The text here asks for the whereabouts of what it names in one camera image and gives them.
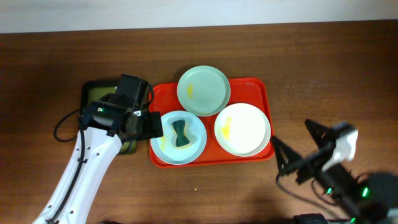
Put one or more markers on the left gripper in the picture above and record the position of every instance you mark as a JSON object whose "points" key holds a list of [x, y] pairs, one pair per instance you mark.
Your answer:
{"points": [[154, 125]]}

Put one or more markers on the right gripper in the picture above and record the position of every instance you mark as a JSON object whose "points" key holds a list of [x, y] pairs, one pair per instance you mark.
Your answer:
{"points": [[286, 155]]}

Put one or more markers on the green yellow sponge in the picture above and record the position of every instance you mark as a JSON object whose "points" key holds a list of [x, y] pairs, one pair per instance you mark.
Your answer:
{"points": [[179, 129]]}

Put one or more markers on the light blue plate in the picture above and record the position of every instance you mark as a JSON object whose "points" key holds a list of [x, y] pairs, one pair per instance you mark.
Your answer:
{"points": [[164, 147]]}

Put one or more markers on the mint green plate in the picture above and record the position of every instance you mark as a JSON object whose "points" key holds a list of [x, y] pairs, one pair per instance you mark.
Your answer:
{"points": [[203, 90]]}

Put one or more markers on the white plate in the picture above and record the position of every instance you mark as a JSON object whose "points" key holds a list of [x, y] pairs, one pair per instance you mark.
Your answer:
{"points": [[242, 130]]}

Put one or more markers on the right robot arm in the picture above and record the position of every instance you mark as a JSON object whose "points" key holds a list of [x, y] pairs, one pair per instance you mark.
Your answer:
{"points": [[370, 197]]}

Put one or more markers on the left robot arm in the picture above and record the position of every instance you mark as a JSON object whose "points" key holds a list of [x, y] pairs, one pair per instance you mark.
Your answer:
{"points": [[104, 125]]}

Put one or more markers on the black rectangular tray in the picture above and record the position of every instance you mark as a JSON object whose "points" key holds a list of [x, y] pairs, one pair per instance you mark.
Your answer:
{"points": [[94, 90]]}

